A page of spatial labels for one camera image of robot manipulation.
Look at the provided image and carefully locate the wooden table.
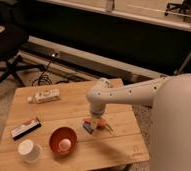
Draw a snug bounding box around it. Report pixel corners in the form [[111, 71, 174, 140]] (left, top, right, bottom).
[[0, 81, 149, 171]]

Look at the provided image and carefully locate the white ceramic cup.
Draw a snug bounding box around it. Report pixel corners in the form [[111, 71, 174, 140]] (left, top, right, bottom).
[[18, 139, 42, 163]]

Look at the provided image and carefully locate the distant black chair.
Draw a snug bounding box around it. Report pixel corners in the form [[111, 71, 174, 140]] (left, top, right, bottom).
[[164, 0, 191, 16]]

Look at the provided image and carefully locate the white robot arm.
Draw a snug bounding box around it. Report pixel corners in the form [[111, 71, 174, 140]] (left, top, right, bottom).
[[86, 73, 191, 171]]

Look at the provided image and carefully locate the orange ceramic bowl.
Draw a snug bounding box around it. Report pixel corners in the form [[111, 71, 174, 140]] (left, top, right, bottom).
[[49, 127, 77, 156]]

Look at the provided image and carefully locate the black office chair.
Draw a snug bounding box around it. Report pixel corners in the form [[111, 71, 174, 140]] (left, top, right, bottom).
[[0, 2, 45, 86]]

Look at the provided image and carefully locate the black cable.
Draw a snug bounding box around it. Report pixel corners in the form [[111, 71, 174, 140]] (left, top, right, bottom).
[[31, 52, 70, 87]]

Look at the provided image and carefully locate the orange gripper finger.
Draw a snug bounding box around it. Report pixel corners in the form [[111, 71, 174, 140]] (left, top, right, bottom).
[[98, 119, 107, 129], [84, 118, 91, 124]]

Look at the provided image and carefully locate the blue and orange object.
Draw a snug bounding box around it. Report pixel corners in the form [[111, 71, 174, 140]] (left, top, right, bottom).
[[83, 122, 94, 134]]

